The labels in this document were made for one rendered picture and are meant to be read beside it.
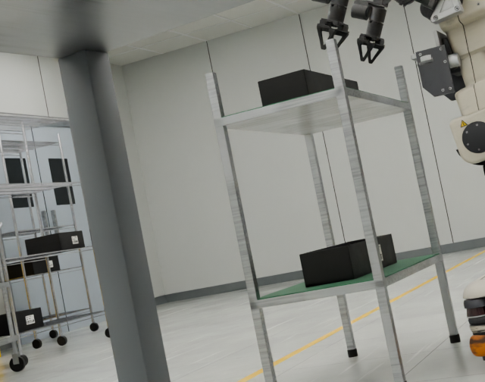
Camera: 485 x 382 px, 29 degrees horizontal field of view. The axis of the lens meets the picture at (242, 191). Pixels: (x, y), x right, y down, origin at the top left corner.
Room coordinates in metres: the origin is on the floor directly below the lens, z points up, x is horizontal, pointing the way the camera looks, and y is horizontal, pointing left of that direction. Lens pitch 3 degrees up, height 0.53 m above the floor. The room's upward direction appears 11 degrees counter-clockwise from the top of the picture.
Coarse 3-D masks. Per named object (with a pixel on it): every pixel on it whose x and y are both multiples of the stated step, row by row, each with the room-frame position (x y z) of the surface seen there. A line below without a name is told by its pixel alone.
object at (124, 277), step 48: (0, 0) 0.77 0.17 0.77; (48, 0) 0.80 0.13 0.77; (96, 0) 0.83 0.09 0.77; (144, 0) 0.86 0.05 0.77; (192, 0) 0.89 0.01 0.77; (240, 0) 0.93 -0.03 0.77; (0, 48) 0.93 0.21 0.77; (48, 48) 0.97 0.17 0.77; (96, 48) 1.01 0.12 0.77; (96, 96) 1.01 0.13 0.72; (96, 144) 1.01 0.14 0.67; (96, 192) 1.01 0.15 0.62; (96, 240) 1.02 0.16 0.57; (144, 288) 1.02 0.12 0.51; (144, 336) 1.01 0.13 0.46
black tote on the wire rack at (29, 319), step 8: (16, 312) 7.07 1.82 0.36; (24, 312) 6.81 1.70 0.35; (32, 312) 6.89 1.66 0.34; (40, 312) 6.98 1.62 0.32; (0, 320) 6.65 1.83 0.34; (24, 320) 6.80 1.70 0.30; (32, 320) 6.88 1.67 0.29; (40, 320) 6.97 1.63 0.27; (0, 328) 6.66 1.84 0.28; (8, 328) 6.63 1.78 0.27; (24, 328) 6.78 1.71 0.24; (32, 328) 6.86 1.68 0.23; (0, 336) 6.66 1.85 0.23
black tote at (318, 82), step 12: (300, 72) 3.13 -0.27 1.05; (312, 72) 3.20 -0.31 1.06; (264, 84) 3.19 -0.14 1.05; (276, 84) 3.17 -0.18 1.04; (288, 84) 3.15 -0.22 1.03; (300, 84) 3.14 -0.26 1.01; (312, 84) 3.18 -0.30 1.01; (324, 84) 3.29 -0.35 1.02; (348, 84) 3.53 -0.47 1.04; (264, 96) 3.19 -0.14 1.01; (276, 96) 3.17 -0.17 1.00; (288, 96) 3.16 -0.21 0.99
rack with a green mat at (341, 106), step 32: (320, 96) 2.93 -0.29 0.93; (352, 96) 2.98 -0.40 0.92; (384, 96) 3.37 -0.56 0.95; (224, 128) 3.07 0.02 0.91; (256, 128) 3.32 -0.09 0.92; (288, 128) 3.51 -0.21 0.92; (320, 128) 3.74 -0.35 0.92; (352, 128) 2.90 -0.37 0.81; (224, 160) 3.07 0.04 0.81; (352, 160) 2.90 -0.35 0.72; (416, 160) 3.71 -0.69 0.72; (320, 192) 3.87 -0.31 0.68; (256, 288) 3.07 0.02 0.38; (288, 288) 3.33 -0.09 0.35; (320, 288) 2.99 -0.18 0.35; (352, 288) 2.94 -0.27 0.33; (384, 288) 2.90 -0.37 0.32; (448, 288) 3.71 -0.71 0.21; (256, 320) 3.07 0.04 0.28; (384, 320) 2.91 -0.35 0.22; (448, 320) 3.71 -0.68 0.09; (352, 352) 3.86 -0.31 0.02
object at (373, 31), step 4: (368, 20) 3.52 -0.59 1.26; (368, 24) 3.52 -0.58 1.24; (372, 24) 3.50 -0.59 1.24; (376, 24) 3.50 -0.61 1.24; (380, 24) 3.50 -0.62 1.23; (368, 28) 3.51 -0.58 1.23; (372, 28) 3.50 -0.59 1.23; (376, 28) 3.50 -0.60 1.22; (380, 28) 3.51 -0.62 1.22; (368, 32) 3.51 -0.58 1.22; (372, 32) 3.51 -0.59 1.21; (376, 32) 3.51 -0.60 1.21; (380, 32) 3.52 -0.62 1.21; (360, 36) 3.50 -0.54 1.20; (364, 36) 3.50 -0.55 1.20; (368, 36) 3.52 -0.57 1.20; (372, 36) 3.48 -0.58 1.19; (376, 36) 3.48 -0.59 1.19; (372, 40) 3.53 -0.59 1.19
